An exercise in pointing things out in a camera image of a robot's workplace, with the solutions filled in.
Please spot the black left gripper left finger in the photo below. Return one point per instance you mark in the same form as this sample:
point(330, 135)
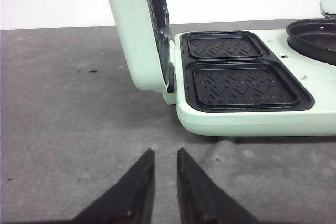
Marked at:
point(130, 200)

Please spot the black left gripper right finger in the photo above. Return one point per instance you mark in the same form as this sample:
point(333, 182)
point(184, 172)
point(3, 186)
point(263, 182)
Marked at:
point(201, 200)

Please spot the mint green hinged lid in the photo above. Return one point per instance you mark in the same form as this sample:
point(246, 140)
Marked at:
point(143, 29)

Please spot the mint green breakfast maker base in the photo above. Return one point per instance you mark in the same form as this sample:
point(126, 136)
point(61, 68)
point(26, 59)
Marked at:
point(250, 83)

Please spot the grey felt table mat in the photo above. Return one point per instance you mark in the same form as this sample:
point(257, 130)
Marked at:
point(73, 122)

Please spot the black round frying pan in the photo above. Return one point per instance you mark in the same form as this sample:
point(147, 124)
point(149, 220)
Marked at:
point(315, 38)

